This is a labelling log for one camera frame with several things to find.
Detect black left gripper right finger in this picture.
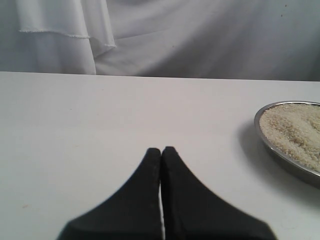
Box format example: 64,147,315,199
160,146,277,240

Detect white fabric backdrop curtain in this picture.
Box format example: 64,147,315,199
0,0,320,81

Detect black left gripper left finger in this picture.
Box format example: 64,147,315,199
58,148,163,240

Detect steel plate of rice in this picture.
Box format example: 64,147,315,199
254,101,320,188

